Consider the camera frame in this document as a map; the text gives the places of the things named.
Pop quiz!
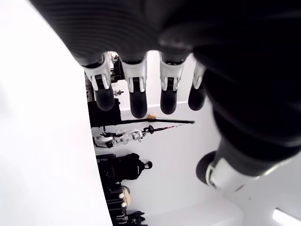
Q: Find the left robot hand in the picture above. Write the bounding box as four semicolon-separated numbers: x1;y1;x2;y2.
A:
28;0;301;191

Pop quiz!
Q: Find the black gantry pole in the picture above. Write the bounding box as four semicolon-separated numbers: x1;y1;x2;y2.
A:
119;118;196;127

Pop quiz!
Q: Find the beige round item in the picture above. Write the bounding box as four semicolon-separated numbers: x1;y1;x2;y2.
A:
119;185;131;206

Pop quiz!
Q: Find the ceiling light panel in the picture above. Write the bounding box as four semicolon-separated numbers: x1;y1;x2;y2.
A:
272;207;301;226

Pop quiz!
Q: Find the black metal rack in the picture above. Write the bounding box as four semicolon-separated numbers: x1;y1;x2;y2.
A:
102;182;129;226

